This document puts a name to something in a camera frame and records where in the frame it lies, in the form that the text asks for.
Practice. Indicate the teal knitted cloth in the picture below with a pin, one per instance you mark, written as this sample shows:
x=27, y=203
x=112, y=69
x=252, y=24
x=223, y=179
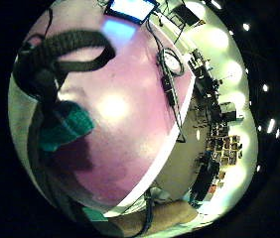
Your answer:
x=68, y=127

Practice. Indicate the monitor with bright screen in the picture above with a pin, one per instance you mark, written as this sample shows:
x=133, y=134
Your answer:
x=131, y=9

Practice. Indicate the black equipment cluster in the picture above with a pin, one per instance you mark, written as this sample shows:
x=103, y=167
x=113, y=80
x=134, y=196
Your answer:
x=209, y=86

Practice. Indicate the shelf of colourful items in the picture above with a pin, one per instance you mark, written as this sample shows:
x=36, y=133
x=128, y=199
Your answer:
x=224, y=150

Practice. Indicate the row of ceiling lamps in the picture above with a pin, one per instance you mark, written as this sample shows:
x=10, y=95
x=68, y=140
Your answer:
x=268, y=109

